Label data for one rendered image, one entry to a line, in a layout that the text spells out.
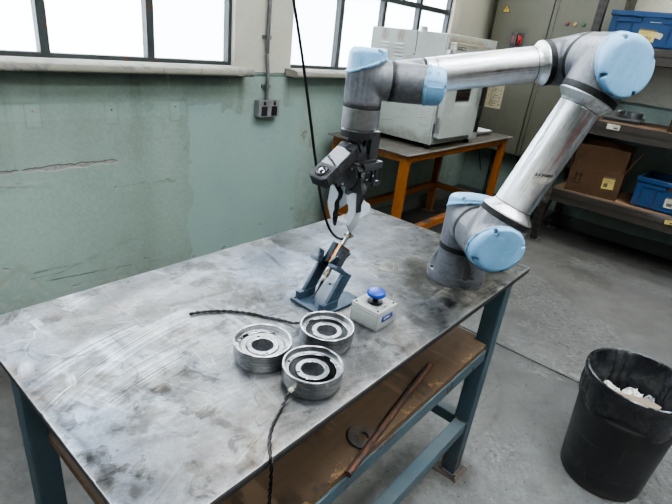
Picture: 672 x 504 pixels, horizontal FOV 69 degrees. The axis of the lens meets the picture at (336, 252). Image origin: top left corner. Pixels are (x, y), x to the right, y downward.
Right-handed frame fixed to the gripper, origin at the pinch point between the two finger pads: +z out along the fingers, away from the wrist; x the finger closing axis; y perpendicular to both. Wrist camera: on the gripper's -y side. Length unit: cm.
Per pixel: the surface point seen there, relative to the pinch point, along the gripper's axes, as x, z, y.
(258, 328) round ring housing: -3.7, 14.9, -24.5
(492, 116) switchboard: 136, 15, 349
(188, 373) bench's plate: -3.7, 18.0, -39.3
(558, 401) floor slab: -31, 99, 124
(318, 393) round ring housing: -23.0, 16.0, -27.4
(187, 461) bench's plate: -20, 18, -49
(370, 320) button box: -14.1, 16.0, -3.5
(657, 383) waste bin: -60, 63, 111
